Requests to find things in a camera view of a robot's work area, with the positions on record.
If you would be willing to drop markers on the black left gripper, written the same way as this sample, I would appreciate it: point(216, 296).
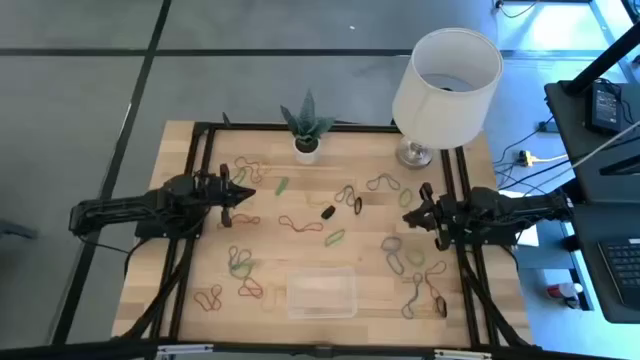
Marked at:
point(212, 192)

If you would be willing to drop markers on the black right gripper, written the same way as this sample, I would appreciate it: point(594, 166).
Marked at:
point(447, 215)

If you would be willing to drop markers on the green rubber band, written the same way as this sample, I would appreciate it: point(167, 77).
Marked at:
point(415, 264)
point(240, 176)
point(281, 186)
point(242, 275)
point(335, 238)
point(411, 197)

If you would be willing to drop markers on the red rubber band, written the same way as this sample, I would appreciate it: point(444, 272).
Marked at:
point(212, 297)
point(253, 172)
point(431, 280)
point(250, 287)
point(246, 219)
point(300, 229)

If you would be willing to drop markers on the blue rubber band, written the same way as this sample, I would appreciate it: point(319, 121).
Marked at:
point(383, 175)
point(235, 260)
point(391, 252)
point(348, 192)
point(416, 287)

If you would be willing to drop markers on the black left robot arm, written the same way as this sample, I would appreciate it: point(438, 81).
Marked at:
point(115, 207)

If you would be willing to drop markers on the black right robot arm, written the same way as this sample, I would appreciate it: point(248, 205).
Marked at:
point(520, 207)

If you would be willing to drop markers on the clear plastic bin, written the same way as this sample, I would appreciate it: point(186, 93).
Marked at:
point(320, 295)

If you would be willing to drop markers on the small potted green plant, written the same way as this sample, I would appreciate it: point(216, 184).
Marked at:
point(306, 150)

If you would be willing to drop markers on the white paper sheet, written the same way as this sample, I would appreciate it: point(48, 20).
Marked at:
point(527, 237)

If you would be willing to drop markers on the table lamp white shade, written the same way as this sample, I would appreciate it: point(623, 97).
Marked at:
point(440, 110)

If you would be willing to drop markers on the yellow power plug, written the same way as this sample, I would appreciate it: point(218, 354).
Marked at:
point(525, 159)

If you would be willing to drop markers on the black power plug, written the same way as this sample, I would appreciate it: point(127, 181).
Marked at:
point(547, 126)

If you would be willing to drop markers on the red white can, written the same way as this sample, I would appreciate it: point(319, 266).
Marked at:
point(562, 290)

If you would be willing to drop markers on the black desk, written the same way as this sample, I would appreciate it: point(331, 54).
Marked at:
point(585, 165)

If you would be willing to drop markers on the black keyboard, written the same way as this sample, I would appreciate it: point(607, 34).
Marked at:
point(625, 270)

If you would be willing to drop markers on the black power adapter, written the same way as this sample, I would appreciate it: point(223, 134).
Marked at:
point(604, 107)

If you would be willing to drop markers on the black stand pole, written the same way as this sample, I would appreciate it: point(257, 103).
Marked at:
point(600, 62)

